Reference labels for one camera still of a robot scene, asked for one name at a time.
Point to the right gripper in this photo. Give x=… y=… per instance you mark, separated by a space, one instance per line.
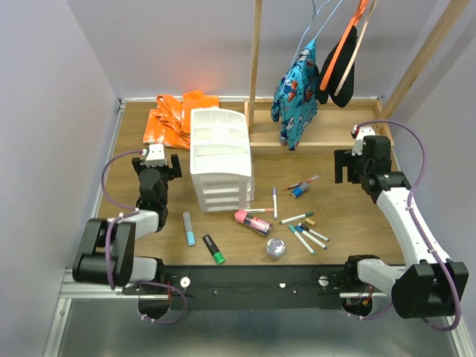
x=343 y=159

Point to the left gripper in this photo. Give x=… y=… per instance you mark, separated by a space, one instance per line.
x=173 y=171

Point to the white plastic drawer organizer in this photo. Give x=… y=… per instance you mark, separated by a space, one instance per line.
x=221 y=165

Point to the light blue highlighter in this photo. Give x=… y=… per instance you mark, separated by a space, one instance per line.
x=189 y=234

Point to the pink capped pen tube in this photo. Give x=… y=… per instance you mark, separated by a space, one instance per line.
x=256 y=224

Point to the black green highlighter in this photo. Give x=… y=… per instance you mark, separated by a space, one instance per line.
x=213 y=249

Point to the clear jar of paperclips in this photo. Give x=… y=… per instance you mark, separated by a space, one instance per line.
x=275 y=248

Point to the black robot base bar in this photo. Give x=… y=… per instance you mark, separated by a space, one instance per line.
x=260 y=287

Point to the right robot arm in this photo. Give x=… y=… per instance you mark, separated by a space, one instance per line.
x=432 y=284

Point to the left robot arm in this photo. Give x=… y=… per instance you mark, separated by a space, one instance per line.
x=106 y=253

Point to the orange red pen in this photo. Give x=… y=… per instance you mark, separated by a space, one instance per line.
x=293 y=186

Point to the orange tie-dye cloth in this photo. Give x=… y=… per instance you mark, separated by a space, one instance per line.
x=169 y=122

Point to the blue grey stamp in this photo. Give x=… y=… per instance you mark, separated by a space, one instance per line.
x=299 y=191

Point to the black garment on hanger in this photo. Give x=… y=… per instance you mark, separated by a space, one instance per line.
x=344 y=96

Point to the green capped white marker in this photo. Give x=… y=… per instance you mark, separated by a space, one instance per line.
x=295 y=218

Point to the small tan eraser block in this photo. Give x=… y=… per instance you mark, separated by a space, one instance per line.
x=310 y=222

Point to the blue patterned shirt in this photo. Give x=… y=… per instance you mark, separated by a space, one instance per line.
x=294 y=104

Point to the purple capped white marker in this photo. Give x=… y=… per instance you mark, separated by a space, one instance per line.
x=274 y=200

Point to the black capped white marker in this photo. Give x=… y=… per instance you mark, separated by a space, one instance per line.
x=306 y=228

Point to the blue capped white marker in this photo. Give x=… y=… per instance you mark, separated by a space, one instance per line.
x=311 y=237

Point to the teal capped white marker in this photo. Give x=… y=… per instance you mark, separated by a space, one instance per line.
x=301 y=240

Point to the peach capped white marker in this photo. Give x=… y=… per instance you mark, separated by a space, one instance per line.
x=260 y=210

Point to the orange hanger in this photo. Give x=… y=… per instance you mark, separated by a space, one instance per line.
x=362 y=5

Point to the wooden hanger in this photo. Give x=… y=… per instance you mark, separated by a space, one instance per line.
x=356 y=49

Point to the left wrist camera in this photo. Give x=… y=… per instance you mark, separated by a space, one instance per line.
x=156 y=156

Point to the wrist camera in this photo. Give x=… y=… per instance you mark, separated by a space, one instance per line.
x=358 y=134
x=156 y=156

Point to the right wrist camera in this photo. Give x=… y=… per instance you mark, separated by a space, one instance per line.
x=358 y=134

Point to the wooden clothes rack frame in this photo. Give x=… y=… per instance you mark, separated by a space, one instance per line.
x=329 y=130

